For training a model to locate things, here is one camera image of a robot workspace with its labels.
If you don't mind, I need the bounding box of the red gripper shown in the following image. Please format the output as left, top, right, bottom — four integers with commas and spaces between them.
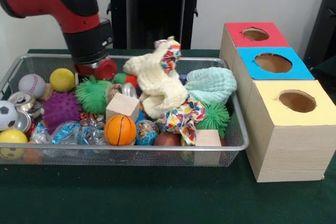
75, 58, 118, 81

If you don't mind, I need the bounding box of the green spiky ball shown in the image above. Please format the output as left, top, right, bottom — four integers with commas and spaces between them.
196, 102, 231, 138
75, 76, 112, 116

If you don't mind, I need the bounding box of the cream waffle cloth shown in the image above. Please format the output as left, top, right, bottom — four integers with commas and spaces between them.
123, 39, 189, 119

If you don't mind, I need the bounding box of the colourful patterned cloth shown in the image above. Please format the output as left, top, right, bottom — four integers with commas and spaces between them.
154, 36, 182, 74
157, 100, 207, 146

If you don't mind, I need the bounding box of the mint green waffle cloth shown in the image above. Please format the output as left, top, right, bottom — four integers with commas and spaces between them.
185, 67, 237, 105

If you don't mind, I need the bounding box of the wooden three-hole box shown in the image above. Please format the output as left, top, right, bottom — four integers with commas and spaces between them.
219, 22, 336, 183

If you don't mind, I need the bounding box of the purple spiky ball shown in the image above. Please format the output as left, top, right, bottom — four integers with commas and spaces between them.
43, 91, 82, 134

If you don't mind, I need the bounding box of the orange basketball toy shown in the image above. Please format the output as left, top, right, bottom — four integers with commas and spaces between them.
104, 115, 137, 146

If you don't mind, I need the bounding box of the globe print ball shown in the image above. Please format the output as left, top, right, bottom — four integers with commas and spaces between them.
135, 119, 160, 146

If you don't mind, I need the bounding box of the black and white soccer ball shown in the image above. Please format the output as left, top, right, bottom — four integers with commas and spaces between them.
0, 100, 18, 132

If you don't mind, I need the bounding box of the plain wooden cube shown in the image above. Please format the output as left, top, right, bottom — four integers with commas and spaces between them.
195, 129, 222, 146

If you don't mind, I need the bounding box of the dark green tablecloth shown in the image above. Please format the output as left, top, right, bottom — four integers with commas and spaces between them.
313, 57, 336, 78
0, 48, 336, 224

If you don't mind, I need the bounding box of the black stand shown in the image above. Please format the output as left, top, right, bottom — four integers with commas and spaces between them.
303, 0, 336, 63

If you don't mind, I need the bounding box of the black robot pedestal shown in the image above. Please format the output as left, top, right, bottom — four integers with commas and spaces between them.
101, 0, 212, 50

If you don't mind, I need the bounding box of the shallow wire mesh bin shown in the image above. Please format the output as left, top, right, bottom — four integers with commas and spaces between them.
0, 53, 250, 168

